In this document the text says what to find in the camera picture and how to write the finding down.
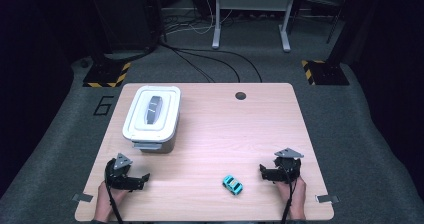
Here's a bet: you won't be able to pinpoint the person's left hand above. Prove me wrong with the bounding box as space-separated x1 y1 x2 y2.
94 180 130 223

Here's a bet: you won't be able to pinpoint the clear brown storage box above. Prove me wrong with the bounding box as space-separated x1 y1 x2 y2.
132 95 183 154

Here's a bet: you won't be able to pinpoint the white storage box lid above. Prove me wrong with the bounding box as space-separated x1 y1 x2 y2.
122 84 182 144

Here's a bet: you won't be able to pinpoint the right hand-held gripper black cable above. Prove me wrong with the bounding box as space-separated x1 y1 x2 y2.
280 180 298 224

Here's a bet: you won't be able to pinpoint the grey tape strip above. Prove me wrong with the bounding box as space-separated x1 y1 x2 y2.
72 193 95 204
315 194 340 205

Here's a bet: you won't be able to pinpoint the person's right hand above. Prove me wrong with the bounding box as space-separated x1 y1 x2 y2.
274 176 307 221

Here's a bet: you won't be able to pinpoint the black stand pole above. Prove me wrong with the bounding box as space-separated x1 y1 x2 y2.
328 0 381 66

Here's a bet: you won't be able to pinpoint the left hand-held gripper black cable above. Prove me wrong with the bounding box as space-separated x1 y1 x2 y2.
105 179 124 224

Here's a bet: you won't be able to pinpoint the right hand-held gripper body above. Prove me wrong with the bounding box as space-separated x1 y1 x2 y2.
273 147 305 185

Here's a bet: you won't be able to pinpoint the black floor cables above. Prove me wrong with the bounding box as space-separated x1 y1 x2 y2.
159 41 263 84

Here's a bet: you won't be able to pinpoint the white metal stand frame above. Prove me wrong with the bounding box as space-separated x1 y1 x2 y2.
211 0 300 53

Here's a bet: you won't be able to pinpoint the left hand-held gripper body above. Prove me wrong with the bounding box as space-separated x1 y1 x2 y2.
104 152 135 190

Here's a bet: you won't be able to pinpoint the hand-held gripper black cable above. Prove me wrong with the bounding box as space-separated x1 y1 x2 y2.
280 180 298 224
105 179 124 224

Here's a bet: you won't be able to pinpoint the black base with hazard tape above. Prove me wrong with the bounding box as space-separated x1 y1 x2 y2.
82 61 132 88
301 59 350 86

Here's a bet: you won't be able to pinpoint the white floor cables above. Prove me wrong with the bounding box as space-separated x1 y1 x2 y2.
164 0 235 36

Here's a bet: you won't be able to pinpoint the blue toy car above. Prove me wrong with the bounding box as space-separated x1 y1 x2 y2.
222 174 244 196

